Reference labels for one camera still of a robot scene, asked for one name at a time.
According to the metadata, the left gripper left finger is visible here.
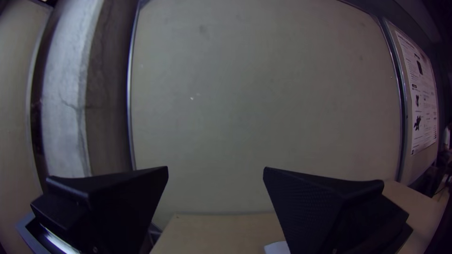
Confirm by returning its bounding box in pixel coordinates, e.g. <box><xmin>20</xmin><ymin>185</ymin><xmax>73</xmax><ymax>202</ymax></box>
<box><xmin>30</xmin><ymin>166</ymin><xmax>170</xmax><ymax>254</ymax></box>

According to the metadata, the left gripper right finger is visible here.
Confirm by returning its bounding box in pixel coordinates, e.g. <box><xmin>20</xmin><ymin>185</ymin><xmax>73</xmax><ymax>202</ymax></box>
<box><xmin>262</xmin><ymin>167</ymin><xmax>414</xmax><ymax>254</ymax></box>

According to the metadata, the grey t-shirt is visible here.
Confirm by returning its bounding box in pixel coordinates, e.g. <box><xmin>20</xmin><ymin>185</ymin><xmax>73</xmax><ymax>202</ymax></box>
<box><xmin>264</xmin><ymin>241</ymin><xmax>291</xmax><ymax>254</ymax></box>

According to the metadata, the white printed poster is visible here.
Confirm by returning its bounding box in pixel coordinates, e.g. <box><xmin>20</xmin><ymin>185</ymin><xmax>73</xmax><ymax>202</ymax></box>
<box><xmin>393</xmin><ymin>29</ymin><xmax>440</xmax><ymax>156</ymax></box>

